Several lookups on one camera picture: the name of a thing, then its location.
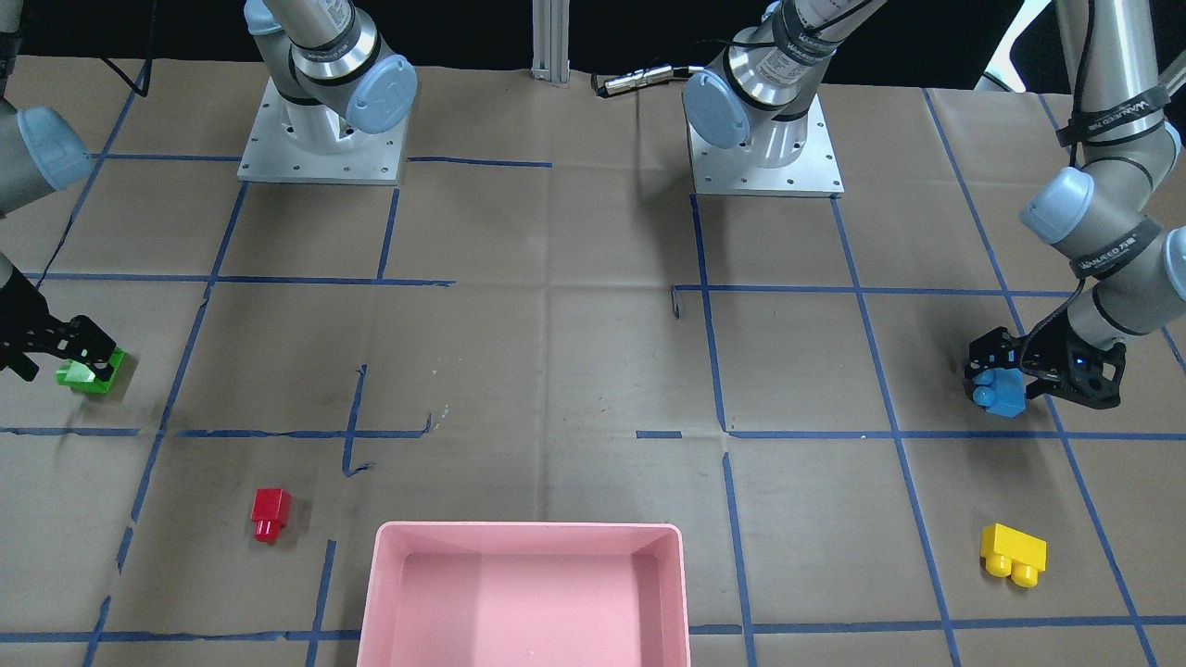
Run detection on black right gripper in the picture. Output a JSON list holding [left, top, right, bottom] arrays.
[[1, 269, 116, 383]]

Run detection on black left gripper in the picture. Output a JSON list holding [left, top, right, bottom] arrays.
[[963, 312, 1126, 409]]

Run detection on green toy block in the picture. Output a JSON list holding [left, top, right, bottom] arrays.
[[56, 347, 125, 396]]

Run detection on blue toy block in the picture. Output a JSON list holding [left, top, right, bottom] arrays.
[[971, 368, 1027, 418]]

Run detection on yellow toy block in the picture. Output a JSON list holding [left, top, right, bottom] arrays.
[[978, 523, 1048, 587]]

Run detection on red toy block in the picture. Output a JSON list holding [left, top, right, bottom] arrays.
[[250, 488, 292, 544]]

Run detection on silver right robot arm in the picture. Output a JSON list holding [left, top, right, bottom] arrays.
[[1, 1, 419, 383]]

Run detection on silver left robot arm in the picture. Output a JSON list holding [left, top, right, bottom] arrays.
[[686, 1, 1182, 417]]

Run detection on pink plastic box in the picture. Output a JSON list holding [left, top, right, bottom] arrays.
[[357, 521, 691, 666]]

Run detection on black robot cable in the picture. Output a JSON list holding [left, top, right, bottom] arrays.
[[591, 37, 789, 99]]

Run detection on aluminium frame post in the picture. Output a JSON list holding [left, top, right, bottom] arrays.
[[530, 0, 570, 87]]

